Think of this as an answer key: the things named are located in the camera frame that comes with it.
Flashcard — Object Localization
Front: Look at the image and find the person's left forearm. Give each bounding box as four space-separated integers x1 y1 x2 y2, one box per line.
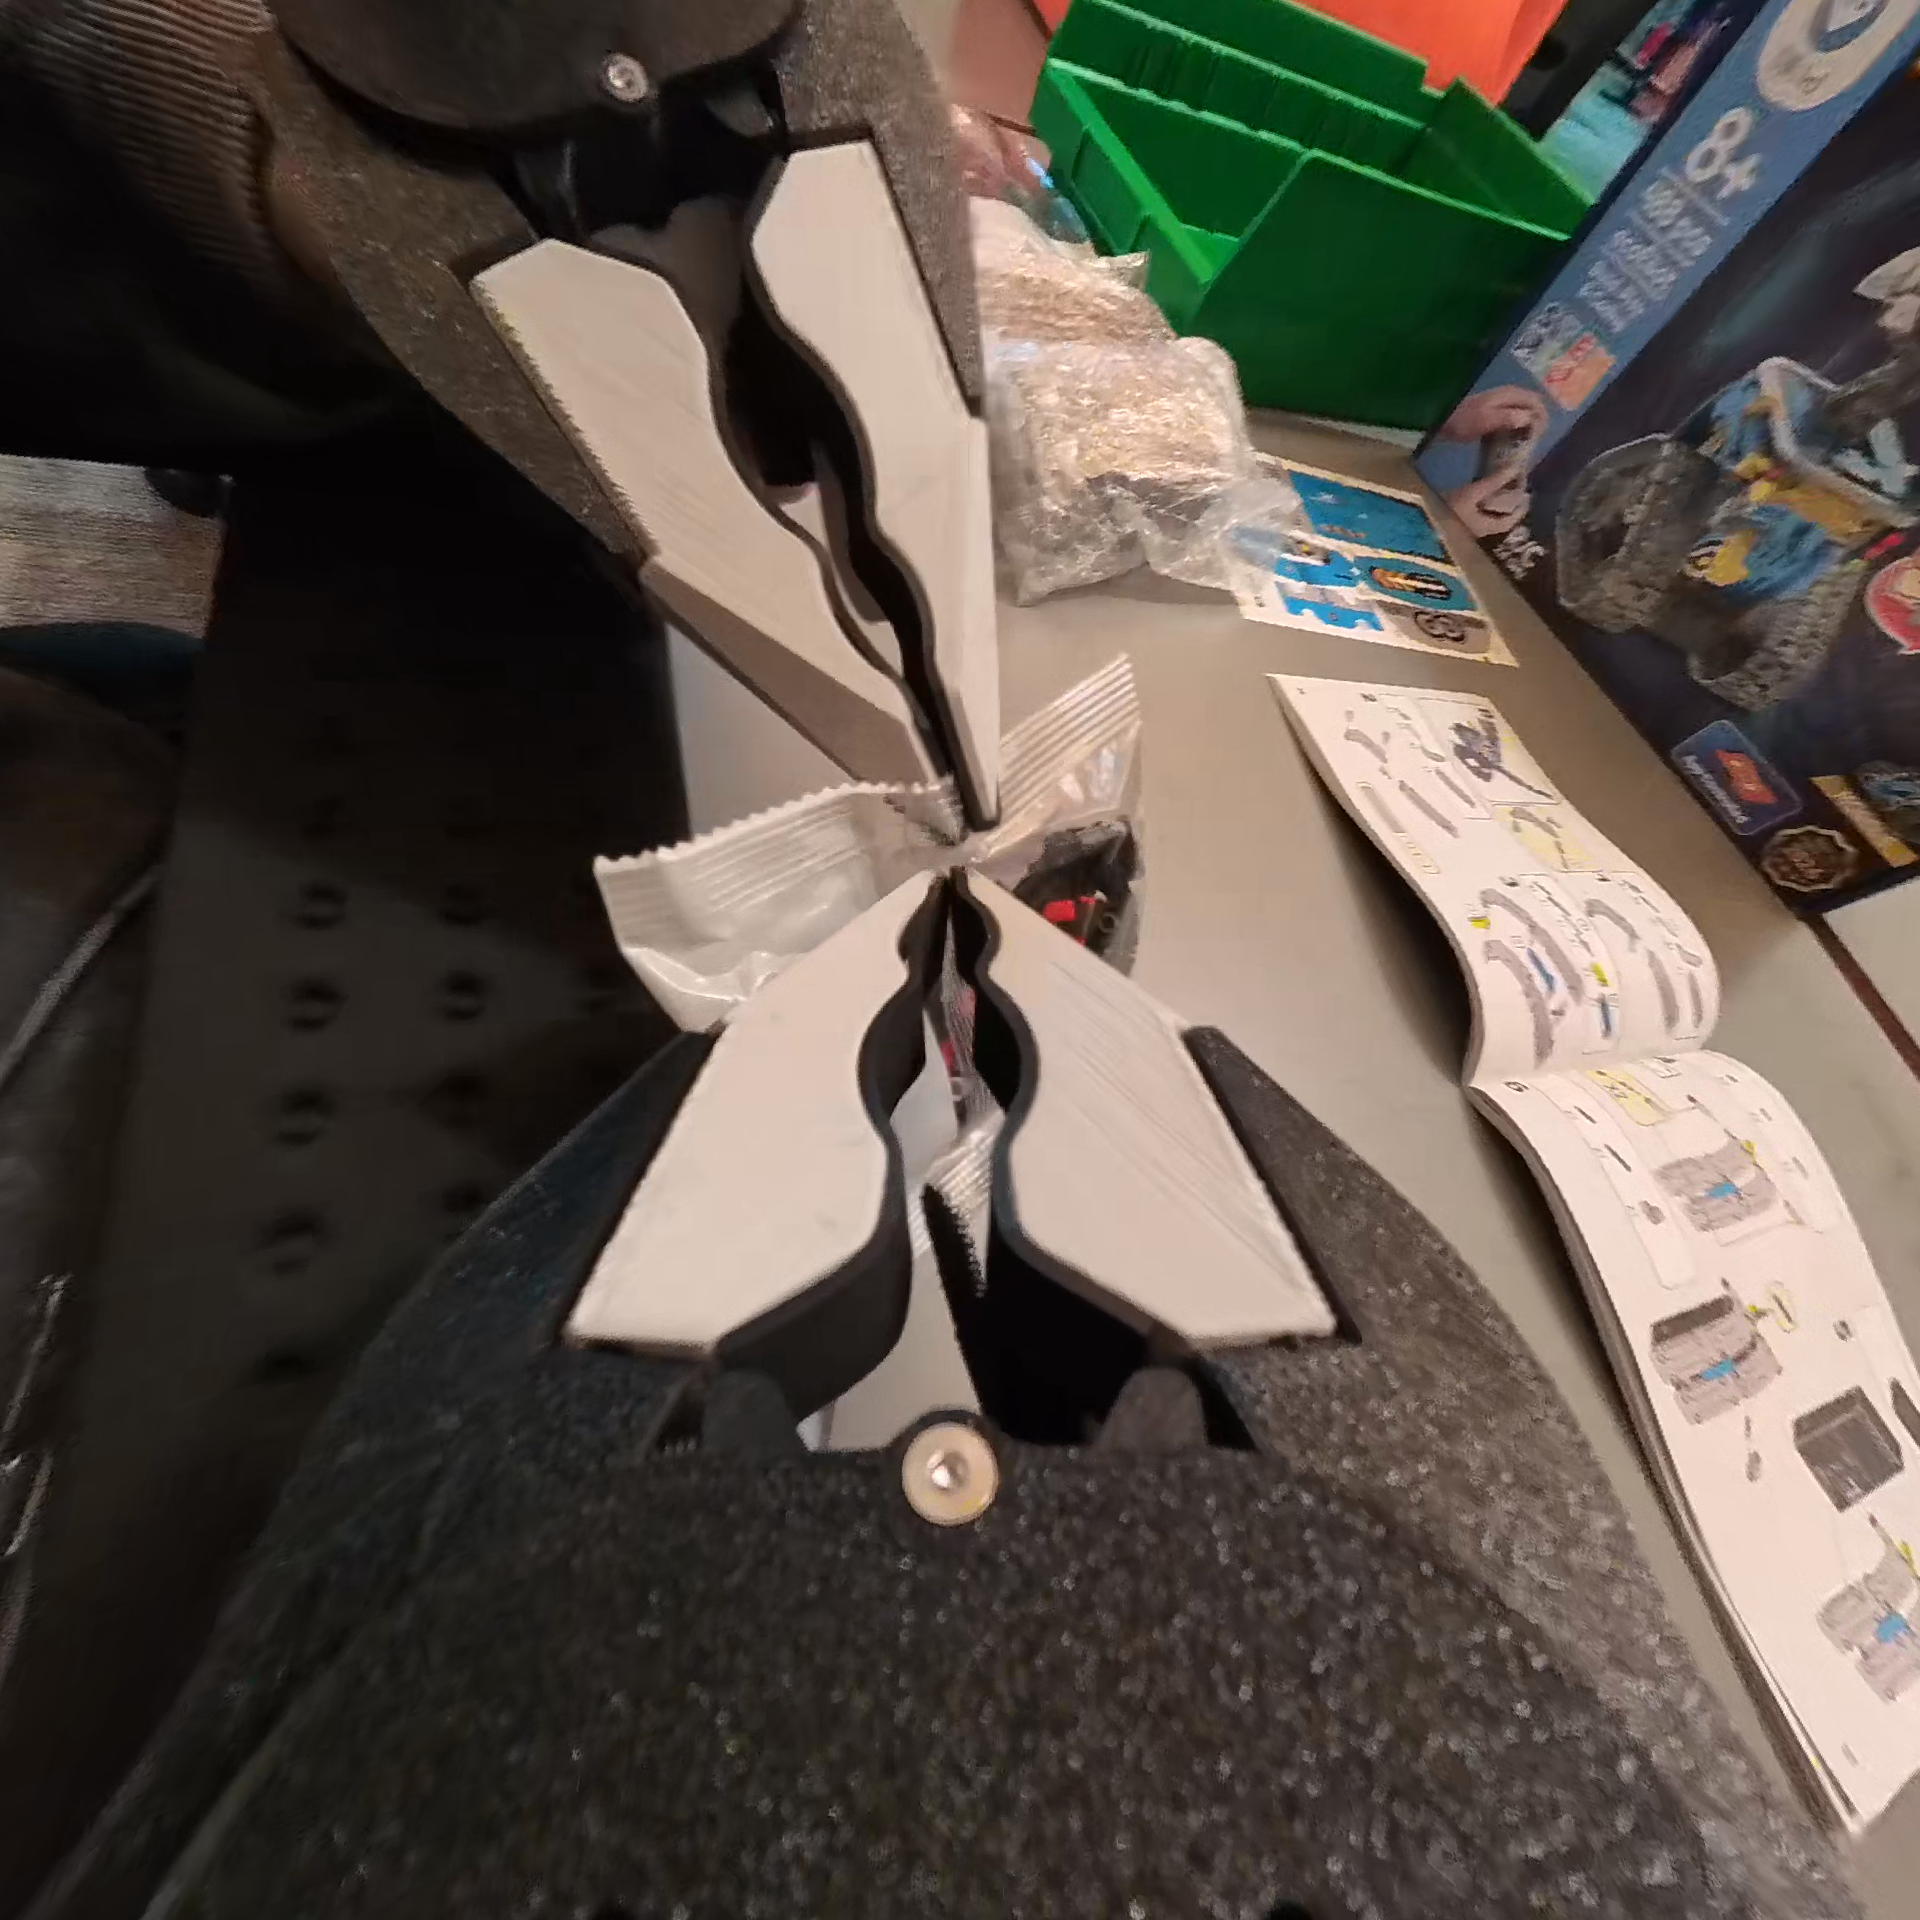
0 0 452 483

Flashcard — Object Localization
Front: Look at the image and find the small clear parts bag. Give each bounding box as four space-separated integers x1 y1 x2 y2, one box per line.
592 651 1149 1443

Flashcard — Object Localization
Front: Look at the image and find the white instruction booklet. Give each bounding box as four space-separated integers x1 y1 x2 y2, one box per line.
1267 674 1920 1832

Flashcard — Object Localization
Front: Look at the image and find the flat bubble wrap packet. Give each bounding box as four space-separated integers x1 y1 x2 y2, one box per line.
967 195 1156 362

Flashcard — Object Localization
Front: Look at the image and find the grey desk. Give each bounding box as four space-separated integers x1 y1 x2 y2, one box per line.
660 404 1920 1847

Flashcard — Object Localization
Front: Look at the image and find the green plastic bin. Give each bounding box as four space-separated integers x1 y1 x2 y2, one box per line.
1026 0 1594 429

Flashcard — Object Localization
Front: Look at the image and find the dark blue toy box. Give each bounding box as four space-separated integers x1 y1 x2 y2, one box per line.
1411 0 1920 917

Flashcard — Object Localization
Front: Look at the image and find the orange plastic bin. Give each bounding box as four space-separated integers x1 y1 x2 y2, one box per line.
1031 0 1569 104

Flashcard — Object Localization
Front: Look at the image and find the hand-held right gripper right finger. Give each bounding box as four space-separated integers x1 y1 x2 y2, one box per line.
952 870 1337 1356

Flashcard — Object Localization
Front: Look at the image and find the black perforated chair seat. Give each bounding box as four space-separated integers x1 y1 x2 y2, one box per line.
0 451 707 1800

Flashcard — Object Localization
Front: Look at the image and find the blue sticker sheet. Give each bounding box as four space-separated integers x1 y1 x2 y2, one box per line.
1231 451 1521 669

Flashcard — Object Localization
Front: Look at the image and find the large bubble wrap packet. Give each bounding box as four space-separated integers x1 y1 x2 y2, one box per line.
984 335 1248 602

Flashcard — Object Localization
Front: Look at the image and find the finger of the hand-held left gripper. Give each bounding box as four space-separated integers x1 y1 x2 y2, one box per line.
746 140 1003 829
469 237 953 794

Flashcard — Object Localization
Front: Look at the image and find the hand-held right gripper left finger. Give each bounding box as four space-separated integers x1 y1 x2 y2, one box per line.
568 870 952 1363

